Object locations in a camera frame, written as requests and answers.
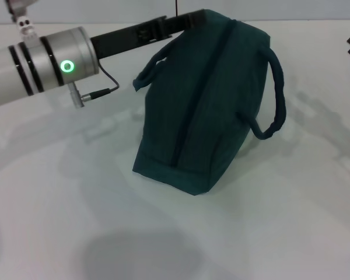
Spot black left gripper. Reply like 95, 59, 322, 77
89, 8, 208, 61

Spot dark teal insulated lunch bag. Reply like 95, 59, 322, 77
132, 8, 288, 197

